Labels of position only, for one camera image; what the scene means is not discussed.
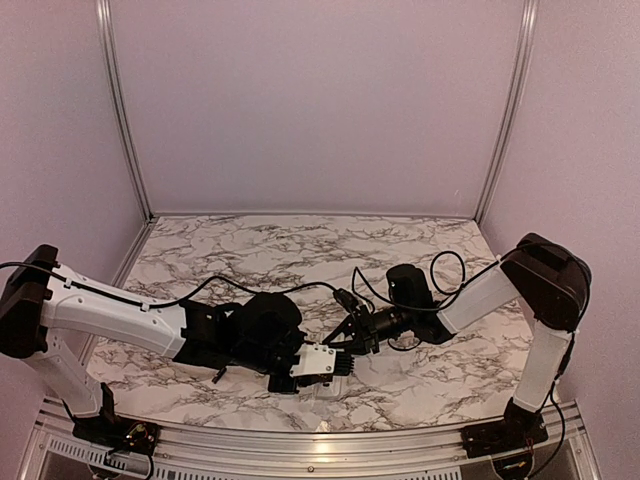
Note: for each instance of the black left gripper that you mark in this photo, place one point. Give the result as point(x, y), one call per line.
point(284, 387)

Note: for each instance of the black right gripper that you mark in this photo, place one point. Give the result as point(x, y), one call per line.
point(361, 328)

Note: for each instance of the dark blue battery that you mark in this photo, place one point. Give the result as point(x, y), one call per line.
point(218, 376)

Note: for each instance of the white air conditioner remote control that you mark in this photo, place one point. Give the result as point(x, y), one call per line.
point(326, 386)

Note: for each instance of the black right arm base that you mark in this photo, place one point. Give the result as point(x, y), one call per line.
point(518, 428)

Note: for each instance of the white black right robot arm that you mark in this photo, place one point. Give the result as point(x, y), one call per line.
point(540, 284)

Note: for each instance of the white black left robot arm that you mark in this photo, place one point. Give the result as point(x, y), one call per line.
point(42, 298)

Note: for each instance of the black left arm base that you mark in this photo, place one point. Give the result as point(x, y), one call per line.
point(119, 433)

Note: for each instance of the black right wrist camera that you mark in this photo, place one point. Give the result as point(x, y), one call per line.
point(345, 299)

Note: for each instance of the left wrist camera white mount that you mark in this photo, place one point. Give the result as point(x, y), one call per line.
point(317, 359)

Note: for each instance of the right aluminium frame post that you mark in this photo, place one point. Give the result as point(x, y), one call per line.
point(522, 60)

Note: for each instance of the aluminium frame post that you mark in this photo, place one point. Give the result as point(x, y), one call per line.
point(109, 50)
point(522, 60)

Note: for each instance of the left aluminium frame post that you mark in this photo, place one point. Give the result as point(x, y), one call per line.
point(109, 50)

